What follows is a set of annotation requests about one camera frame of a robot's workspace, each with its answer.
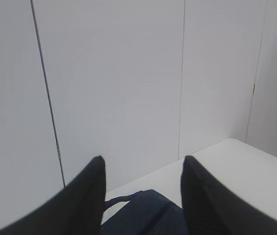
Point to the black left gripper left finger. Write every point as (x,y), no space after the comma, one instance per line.
(76,210)

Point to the navy blue fabric lunch bag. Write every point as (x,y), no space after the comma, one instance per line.
(145,213)

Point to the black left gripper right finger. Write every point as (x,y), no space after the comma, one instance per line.
(210,208)

